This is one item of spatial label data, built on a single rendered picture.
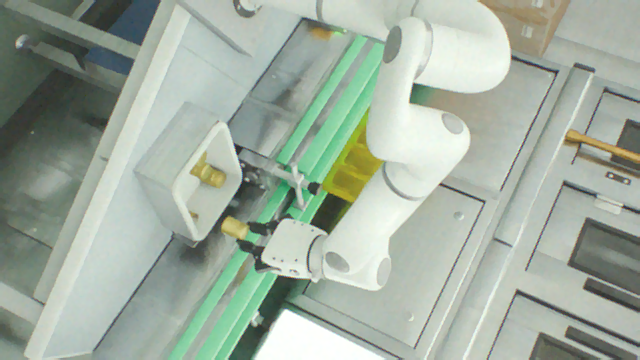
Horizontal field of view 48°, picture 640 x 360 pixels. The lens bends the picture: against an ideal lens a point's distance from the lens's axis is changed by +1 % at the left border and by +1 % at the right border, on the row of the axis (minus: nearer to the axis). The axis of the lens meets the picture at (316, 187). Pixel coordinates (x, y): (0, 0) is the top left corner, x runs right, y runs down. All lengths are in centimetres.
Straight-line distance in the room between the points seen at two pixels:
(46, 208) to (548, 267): 124
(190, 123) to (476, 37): 58
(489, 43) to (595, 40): 526
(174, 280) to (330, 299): 36
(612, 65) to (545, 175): 434
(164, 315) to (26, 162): 74
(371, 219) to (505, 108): 94
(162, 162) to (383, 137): 49
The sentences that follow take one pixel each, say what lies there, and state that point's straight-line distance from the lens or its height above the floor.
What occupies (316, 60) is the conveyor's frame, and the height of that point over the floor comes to 84.
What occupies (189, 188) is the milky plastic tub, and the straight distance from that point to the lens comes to 149.
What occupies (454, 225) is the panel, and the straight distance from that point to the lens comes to 173.
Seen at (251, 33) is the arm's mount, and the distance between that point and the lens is 145.
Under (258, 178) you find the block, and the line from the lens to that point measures 154.
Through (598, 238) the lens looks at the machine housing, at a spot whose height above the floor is 155.
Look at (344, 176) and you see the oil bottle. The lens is 161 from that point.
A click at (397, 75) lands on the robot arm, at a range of 97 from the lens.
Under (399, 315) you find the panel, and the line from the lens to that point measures 163.
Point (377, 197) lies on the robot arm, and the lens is 110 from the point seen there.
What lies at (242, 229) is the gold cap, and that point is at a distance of 139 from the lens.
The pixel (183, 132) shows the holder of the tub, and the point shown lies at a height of 79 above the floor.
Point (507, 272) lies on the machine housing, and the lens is 172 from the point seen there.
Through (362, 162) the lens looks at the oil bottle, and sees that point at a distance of 163.
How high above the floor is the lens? 143
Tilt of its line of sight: 17 degrees down
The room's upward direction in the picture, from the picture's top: 113 degrees clockwise
